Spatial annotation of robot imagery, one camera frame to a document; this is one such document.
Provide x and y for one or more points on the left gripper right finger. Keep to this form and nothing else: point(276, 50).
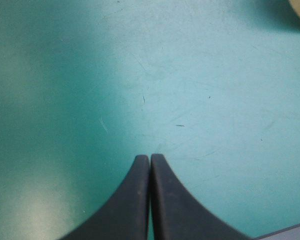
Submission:
point(175, 212)

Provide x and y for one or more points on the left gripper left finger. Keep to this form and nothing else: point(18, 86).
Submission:
point(125, 207)

